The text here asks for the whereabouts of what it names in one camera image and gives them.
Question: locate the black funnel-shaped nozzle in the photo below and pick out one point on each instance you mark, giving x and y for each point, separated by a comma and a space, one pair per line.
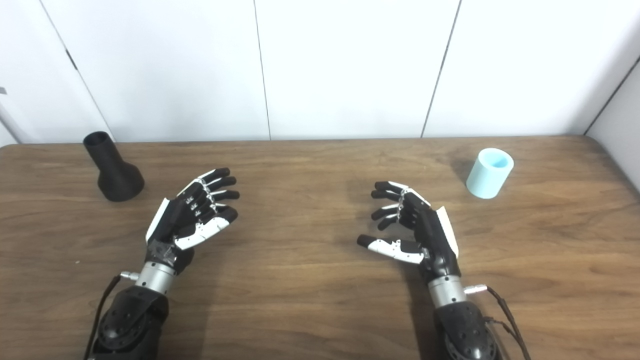
117, 177

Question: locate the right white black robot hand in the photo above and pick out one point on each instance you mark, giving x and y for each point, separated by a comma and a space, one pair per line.
432, 235

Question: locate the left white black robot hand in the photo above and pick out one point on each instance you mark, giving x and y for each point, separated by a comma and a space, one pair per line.
172, 220

